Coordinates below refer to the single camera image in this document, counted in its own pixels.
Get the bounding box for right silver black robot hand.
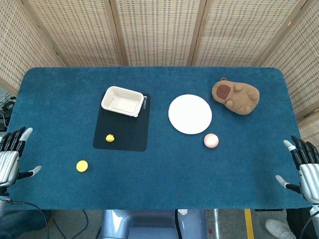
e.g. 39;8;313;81
275;135;319;206

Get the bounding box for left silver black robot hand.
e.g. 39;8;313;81
0;126;42;188

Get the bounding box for yellow round disc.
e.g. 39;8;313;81
76;160;89;173

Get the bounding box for brown capybara plush toy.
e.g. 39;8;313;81
211;77;260;116

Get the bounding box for black electronic equipment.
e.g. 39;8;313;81
0;96;17;132

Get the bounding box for white shoe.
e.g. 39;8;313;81
265;219;297;239

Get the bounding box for yellow floor tape strip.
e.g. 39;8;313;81
244;209;255;239

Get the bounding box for metal table leg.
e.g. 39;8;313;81
213;209;221;239

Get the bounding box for pink ball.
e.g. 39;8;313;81
203;133;220;148

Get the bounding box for woven folding screen panel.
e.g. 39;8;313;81
109;0;208;67
258;0;319;147
21;0;125;67
0;0;66;97
190;0;309;67

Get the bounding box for black mouse pad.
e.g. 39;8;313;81
93;91;152;152

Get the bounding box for cream rectangular food container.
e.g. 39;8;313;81
101;86;144;118

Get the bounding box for white round plate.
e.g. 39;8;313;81
168;94;213;135

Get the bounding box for blue table cloth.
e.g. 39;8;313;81
6;66;314;211

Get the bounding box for grey blue robot torso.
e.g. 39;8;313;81
96;209;205;239

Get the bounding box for blue cable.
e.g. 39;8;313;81
49;210;64;239

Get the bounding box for thin black cable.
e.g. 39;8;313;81
82;210;91;234

